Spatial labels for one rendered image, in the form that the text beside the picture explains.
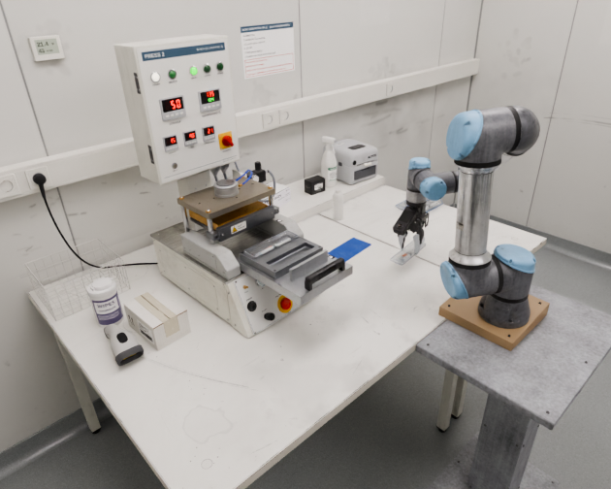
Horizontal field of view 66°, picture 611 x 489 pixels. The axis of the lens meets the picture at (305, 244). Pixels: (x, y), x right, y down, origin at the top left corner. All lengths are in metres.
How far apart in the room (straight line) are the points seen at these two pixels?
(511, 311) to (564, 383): 0.24
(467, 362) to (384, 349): 0.24
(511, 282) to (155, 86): 1.18
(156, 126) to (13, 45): 0.52
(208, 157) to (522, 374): 1.18
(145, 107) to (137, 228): 0.70
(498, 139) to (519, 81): 2.35
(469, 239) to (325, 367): 0.54
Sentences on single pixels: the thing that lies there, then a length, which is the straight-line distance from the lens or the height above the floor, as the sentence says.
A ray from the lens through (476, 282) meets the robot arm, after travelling 1.40.
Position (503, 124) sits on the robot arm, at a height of 1.40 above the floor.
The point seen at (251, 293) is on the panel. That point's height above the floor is 0.87.
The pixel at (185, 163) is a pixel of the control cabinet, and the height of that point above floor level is 1.20.
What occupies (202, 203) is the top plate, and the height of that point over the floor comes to 1.11.
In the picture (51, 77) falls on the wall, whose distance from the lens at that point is 1.85.
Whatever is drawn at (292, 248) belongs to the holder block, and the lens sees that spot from 1.45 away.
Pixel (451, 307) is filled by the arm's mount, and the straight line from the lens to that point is 1.60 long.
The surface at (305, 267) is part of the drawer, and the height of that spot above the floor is 0.99.
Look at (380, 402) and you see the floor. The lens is 2.32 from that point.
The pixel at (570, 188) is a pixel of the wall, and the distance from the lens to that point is 3.60.
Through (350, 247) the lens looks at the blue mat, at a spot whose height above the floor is 0.75.
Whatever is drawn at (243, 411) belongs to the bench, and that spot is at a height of 0.75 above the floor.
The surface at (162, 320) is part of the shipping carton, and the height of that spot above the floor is 0.84.
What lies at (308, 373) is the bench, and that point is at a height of 0.75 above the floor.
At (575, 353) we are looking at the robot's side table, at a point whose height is 0.75.
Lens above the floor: 1.72
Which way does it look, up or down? 29 degrees down
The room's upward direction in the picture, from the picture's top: 2 degrees counter-clockwise
